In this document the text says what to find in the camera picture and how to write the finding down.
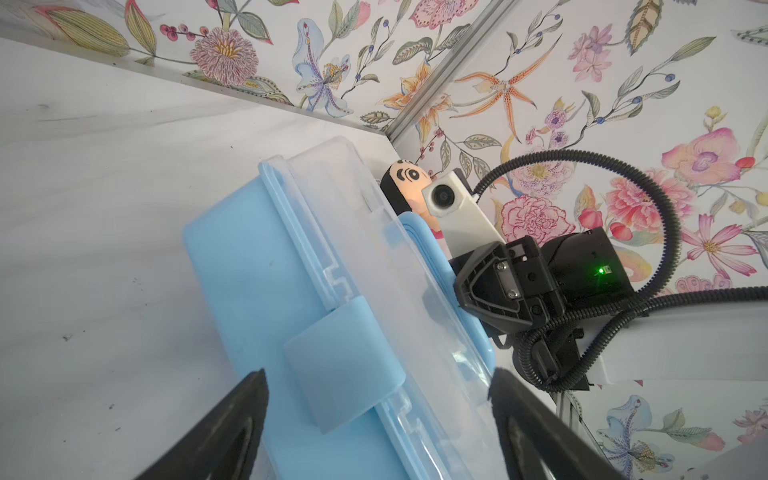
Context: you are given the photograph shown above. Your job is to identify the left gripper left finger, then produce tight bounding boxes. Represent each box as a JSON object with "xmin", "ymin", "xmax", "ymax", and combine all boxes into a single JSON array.
[{"xmin": 137, "ymin": 369, "xmax": 269, "ymax": 480}]

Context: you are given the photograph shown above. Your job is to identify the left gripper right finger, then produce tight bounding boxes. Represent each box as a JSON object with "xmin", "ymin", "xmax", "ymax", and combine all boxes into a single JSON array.
[{"xmin": 488, "ymin": 368, "xmax": 621, "ymax": 480}]

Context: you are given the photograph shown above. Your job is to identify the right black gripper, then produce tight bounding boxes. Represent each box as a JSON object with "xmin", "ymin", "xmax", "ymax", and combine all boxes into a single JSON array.
[{"xmin": 451, "ymin": 229, "xmax": 635, "ymax": 336}]

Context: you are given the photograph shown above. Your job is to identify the light blue plastic toolbox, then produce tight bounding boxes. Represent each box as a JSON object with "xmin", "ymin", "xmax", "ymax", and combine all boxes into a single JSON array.
[{"xmin": 184, "ymin": 137, "xmax": 507, "ymax": 479}]

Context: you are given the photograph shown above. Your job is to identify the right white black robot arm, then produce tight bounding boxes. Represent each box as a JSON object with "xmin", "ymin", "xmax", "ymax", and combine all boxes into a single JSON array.
[{"xmin": 432, "ymin": 150, "xmax": 767, "ymax": 393}]

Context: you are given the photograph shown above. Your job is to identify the cartoon boy plush doll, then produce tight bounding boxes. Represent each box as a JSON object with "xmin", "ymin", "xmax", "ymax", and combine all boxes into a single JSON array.
[{"xmin": 379, "ymin": 160, "xmax": 444, "ymax": 240}]

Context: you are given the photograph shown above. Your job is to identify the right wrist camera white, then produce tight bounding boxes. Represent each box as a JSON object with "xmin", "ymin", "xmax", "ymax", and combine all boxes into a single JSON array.
[{"xmin": 422, "ymin": 169, "xmax": 506, "ymax": 258}]

